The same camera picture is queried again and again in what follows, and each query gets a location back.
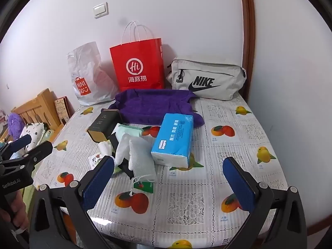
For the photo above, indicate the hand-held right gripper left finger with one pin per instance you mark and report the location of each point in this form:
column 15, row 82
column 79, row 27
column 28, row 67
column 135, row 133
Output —
column 98, row 181

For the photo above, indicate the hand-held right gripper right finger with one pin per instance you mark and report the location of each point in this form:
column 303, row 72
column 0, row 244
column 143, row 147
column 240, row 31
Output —
column 238, row 186

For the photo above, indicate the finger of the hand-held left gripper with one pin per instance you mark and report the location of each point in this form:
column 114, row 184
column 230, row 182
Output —
column 39, row 151
column 22, row 140

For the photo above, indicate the white printed packet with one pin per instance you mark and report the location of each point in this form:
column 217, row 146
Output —
column 94, row 160

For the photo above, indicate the white wipe packet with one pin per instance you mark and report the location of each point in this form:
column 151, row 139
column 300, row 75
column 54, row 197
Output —
column 106, row 147

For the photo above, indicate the white sock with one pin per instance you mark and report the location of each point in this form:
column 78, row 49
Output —
column 123, row 147

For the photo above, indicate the green packet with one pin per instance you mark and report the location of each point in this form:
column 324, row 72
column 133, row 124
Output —
column 145, row 186

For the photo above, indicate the white sponge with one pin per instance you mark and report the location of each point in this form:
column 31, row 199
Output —
column 140, row 158

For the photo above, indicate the light green sock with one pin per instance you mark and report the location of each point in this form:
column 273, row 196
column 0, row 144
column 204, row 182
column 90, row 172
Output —
column 129, row 131

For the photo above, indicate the purple towel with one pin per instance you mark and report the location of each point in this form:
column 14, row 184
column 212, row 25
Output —
column 150, row 106

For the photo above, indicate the person's left hand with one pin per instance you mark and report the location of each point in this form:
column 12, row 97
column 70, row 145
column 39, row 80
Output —
column 20, row 212

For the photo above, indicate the floral pillow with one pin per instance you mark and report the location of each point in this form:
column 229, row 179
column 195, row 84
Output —
column 33, row 129

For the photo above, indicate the purple plush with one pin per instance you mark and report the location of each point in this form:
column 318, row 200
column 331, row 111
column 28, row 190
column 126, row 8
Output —
column 14, row 124

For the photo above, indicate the green bedding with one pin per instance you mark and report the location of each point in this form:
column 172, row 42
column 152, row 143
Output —
column 49, row 136

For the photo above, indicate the wooden headboard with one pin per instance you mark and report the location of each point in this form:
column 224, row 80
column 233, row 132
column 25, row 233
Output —
column 39, row 103

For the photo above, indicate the patterned book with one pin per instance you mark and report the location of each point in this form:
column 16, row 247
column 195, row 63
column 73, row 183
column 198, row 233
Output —
column 62, row 109

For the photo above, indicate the dark tea tin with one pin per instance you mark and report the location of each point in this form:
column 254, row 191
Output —
column 102, row 124

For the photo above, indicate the blue tissue pack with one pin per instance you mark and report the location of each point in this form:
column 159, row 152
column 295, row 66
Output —
column 171, row 140

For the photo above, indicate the white plastic shopping bag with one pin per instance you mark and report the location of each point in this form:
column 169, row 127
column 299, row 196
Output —
column 88, row 67

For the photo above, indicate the grey waist bag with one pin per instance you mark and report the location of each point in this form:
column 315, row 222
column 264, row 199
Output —
column 186, row 67

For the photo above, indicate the red paper bag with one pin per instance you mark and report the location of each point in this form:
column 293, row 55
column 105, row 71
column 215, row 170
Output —
column 137, row 57

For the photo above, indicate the white light switch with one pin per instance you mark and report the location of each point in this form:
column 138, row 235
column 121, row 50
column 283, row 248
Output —
column 101, row 9

